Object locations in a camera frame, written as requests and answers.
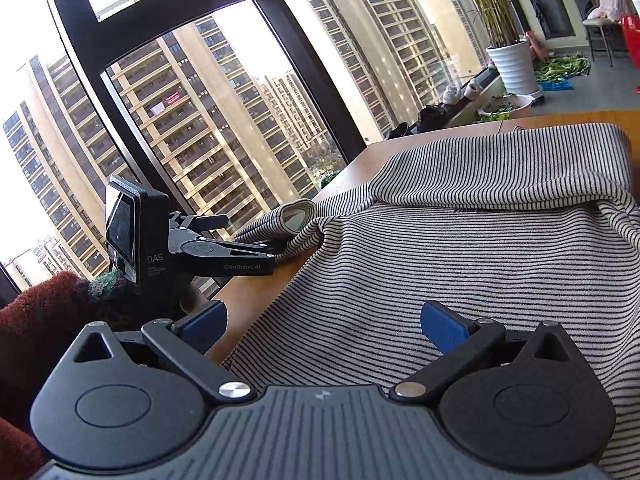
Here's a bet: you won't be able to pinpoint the green leafy vegetable plant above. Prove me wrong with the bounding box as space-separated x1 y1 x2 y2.
475 112 511 124

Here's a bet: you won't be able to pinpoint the black shoe left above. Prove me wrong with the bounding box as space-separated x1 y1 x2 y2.
385 122 414 140

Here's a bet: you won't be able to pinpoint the blue plastic bag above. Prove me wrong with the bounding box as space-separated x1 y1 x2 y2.
538 78 575 92

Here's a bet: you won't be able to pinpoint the white ribbed plant pot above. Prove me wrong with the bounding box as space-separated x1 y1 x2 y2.
486 40 542 99

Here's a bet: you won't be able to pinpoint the chair with pink cloth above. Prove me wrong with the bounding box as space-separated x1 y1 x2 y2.
582 0 634 66

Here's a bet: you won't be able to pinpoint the pink basin with plants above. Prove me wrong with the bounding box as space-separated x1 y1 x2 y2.
476 93 534 119

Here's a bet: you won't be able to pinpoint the grey black striped garment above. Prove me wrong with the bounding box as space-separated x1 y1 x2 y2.
224 124 639 479

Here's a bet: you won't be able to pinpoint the pink slipper left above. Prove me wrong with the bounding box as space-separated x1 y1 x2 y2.
442 84 461 106

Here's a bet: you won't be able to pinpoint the green vegetables on floor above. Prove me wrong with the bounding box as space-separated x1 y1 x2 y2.
535 53 591 82

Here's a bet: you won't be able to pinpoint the pink slipper right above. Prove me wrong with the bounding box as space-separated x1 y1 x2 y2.
464 79 483 101

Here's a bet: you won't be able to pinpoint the pink slipper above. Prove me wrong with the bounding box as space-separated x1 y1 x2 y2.
442 84 461 106
464 79 483 101

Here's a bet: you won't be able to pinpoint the black shoe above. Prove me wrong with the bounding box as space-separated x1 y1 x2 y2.
416 105 449 133
385 122 414 140

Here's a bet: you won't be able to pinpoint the dark red sleeve forearm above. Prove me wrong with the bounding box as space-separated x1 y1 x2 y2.
1 272 131 479

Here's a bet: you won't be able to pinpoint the black shoe right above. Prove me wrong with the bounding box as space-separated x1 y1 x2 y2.
416 105 449 133

